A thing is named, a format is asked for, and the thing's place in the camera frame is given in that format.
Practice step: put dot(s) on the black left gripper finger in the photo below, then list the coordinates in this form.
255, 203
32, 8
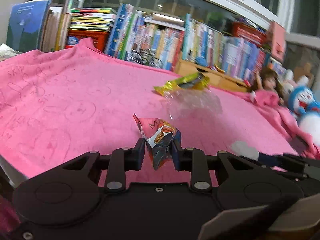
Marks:
122, 160
194, 161

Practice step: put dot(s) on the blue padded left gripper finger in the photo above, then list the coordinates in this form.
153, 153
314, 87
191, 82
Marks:
240, 148

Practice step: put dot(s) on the red blue snack wrapper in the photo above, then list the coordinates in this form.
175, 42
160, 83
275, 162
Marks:
158, 133

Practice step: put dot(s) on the clear plastic wrap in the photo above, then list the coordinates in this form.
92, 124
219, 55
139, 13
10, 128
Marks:
185, 103

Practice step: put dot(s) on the yellow snack wrapper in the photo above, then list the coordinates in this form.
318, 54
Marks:
195, 81

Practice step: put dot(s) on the row of upright books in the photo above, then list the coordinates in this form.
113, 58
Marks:
191, 41

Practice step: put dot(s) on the stack of flat books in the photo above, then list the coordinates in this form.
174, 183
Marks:
100, 19

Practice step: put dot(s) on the doll in pink dress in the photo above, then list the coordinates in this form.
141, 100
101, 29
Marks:
267, 79

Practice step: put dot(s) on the blue Doraemon plush toy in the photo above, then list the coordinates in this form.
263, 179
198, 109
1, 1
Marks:
302, 103

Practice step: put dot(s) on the white bunny plush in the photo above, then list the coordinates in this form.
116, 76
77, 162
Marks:
289, 84

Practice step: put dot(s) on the pink towel table cloth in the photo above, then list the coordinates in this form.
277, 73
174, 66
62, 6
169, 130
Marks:
56, 106

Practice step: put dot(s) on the wooden drawer organizer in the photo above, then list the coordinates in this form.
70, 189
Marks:
217, 79

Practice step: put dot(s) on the miniature bicycle model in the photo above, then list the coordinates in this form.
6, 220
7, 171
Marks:
144, 57

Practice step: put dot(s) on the red plastic basket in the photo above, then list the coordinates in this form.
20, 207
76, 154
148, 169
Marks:
250, 34

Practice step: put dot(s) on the pink box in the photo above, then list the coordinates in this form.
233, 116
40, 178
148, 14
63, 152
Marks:
276, 40

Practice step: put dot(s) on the magenta striped sleeve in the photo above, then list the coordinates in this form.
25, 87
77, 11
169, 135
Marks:
9, 220

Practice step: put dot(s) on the large blue book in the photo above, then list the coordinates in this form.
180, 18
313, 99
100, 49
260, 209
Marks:
26, 25

